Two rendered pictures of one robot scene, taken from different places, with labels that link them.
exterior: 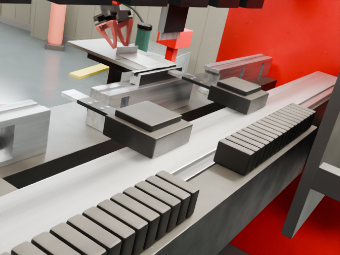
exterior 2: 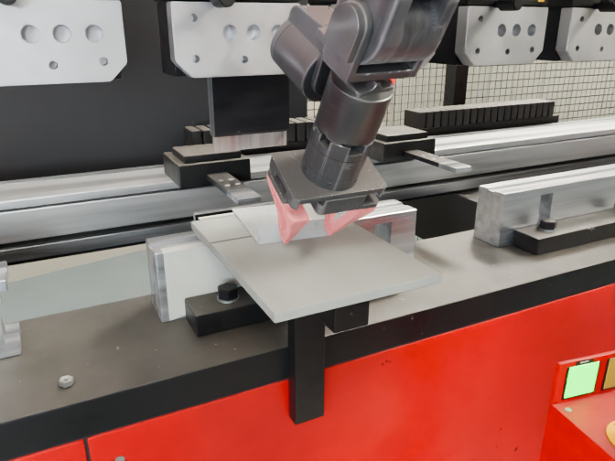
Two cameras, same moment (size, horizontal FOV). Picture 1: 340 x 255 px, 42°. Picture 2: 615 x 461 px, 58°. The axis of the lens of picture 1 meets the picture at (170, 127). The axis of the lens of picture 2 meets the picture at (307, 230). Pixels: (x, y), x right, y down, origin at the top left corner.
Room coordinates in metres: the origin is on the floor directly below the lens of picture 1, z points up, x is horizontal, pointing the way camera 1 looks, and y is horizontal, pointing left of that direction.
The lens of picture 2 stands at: (1.72, 0.52, 1.23)
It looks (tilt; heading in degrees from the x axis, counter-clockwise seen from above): 20 degrees down; 215
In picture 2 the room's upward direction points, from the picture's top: straight up
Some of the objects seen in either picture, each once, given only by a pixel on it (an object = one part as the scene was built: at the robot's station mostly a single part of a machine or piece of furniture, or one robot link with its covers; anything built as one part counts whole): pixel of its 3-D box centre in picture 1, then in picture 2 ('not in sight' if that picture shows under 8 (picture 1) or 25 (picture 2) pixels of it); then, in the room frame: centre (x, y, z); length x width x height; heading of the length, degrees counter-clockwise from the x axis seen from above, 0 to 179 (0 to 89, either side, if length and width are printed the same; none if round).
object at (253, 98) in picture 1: (213, 83); (220, 172); (1.09, -0.08, 1.01); 0.26 x 0.12 x 0.05; 61
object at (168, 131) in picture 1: (117, 111); (416, 149); (0.76, 0.10, 1.01); 0.26 x 0.12 x 0.05; 61
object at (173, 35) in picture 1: (172, 21); (250, 111); (1.18, 0.05, 1.13); 0.10 x 0.02 x 0.10; 151
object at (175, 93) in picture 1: (146, 97); (291, 253); (1.13, 0.08, 0.92); 0.39 x 0.06 x 0.10; 151
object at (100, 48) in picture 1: (121, 53); (301, 248); (1.25, 0.18, 1.00); 0.26 x 0.18 x 0.01; 61
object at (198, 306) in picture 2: not in sight; (299, 293); (1.17, 0.12, 0.89); 0.30 x 0.05 x 0.03; 151
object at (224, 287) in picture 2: not in sight; (227, 292); (1.26, 0.08, 0.91); 0.03 x 0.03 x 0.02
